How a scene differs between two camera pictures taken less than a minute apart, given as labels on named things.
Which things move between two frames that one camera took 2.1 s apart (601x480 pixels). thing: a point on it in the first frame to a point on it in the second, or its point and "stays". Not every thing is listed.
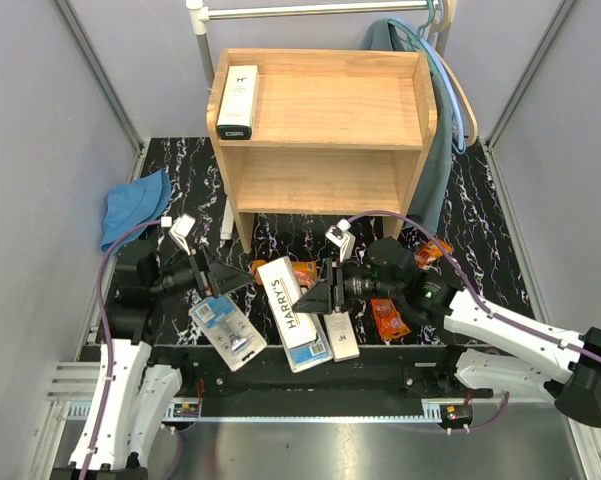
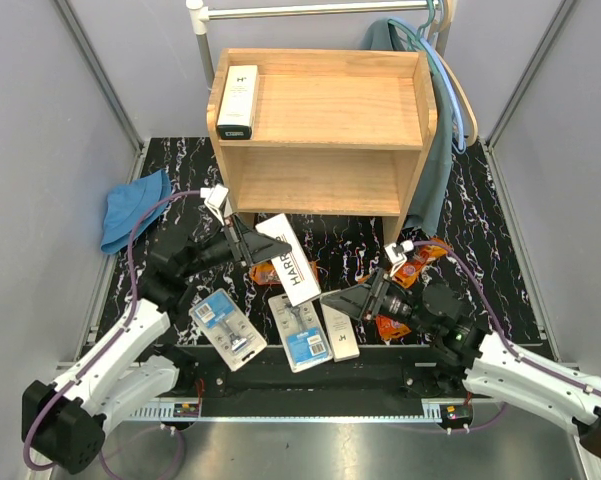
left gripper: (223, 277) to (253, 246)
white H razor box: (341, 335) stays
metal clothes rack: (199, 18) stays
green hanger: (417, 37) stays
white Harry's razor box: (299, 331) to (293, 269)
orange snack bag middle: (390, 323) stays
